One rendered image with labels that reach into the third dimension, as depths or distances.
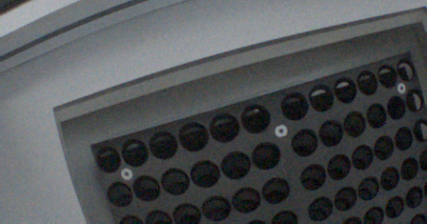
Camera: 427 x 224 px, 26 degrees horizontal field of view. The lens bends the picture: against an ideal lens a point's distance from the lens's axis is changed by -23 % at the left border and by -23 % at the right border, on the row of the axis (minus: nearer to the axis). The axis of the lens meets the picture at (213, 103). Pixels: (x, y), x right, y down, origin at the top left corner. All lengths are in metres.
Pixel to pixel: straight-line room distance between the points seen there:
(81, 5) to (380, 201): 0.18
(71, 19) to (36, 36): 0.02
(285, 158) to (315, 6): 0.08
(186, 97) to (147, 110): 0.02
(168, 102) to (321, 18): 0.13
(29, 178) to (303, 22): 0.15
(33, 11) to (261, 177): 0.15
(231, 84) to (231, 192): 0.09
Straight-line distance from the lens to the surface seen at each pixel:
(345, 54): 0.61
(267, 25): 0.50
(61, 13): 0.46
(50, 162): 0.49
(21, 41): 0.47
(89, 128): 0.60
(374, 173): 0.53
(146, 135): 0.53
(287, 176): 0.52
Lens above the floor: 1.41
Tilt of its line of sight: 75 degrees down
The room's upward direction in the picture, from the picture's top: 7 degrees counter-clockwise
